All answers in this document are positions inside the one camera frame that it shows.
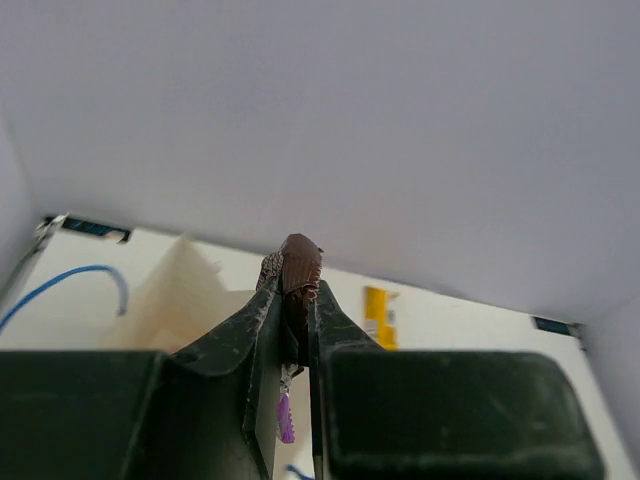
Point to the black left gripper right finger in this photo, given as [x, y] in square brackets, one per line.
[439, 414]

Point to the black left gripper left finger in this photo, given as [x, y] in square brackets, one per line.
[205, 412]

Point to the purple M&M's packet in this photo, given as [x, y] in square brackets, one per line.
[297, 267]

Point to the blue checkered paper bag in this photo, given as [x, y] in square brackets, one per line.
[179, 290]

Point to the yellow snack bar far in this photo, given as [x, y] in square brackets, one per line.
[380, 316]

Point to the blue table corner label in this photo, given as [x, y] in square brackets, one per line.
[557, 327]

